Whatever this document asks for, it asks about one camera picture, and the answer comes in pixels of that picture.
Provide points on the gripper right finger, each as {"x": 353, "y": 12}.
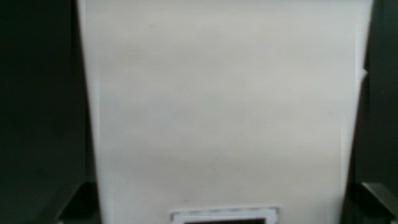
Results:
{"x": 377, "y": 202}

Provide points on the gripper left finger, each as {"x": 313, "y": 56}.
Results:
{"x": 76, "y": 207}

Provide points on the small white tagged block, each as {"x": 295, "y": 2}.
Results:
{"x": 222, "y": 82}

